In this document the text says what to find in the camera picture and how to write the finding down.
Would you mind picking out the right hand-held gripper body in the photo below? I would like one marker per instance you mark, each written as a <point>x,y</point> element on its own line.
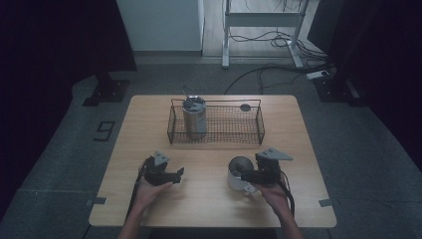
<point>270,169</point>

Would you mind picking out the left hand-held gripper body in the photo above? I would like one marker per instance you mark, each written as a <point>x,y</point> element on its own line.
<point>157,172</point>

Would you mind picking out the white mug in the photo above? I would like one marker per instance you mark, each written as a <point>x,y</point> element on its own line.
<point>236,179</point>

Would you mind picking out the stainless steel tumbler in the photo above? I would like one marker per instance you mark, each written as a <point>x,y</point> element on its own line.
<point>195,119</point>

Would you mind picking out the metal straw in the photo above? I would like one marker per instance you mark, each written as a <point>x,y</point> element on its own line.
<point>186,93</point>

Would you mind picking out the person's left hand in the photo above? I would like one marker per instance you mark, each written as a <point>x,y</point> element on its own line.
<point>149,194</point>

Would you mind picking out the person's right hand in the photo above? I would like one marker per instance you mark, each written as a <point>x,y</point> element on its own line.
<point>275,199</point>

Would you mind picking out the grey tape strip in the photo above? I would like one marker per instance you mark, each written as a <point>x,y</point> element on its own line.
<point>325,202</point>
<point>99,200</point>

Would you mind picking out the black round basket tag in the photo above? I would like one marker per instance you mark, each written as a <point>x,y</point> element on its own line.
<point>245,107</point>

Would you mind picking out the black stand base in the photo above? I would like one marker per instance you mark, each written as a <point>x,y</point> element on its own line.
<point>335,89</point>
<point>107,91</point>

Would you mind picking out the white power strip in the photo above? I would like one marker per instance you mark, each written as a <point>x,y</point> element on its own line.
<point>316,74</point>

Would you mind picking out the dark curtain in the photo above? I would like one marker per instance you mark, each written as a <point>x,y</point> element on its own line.
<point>381,66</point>
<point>49,66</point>

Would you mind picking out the white desk frame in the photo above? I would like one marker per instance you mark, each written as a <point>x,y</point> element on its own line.
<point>262,19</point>

